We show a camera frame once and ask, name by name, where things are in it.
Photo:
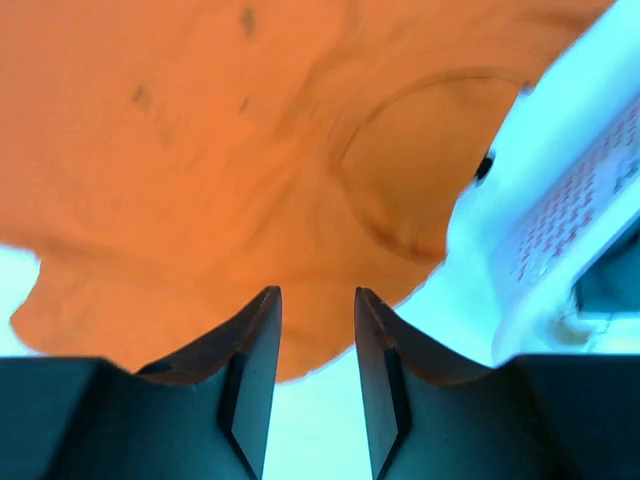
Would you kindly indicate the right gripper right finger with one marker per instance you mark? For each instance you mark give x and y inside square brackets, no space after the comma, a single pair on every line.
[432,413]

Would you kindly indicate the white plastic basket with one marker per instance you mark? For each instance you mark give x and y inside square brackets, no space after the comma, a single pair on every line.
[543,249]

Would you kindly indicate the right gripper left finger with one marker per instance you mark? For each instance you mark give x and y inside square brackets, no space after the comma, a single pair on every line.
[201,412]

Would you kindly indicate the orange t shirt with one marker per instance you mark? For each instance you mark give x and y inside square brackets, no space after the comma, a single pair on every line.
[166,160]

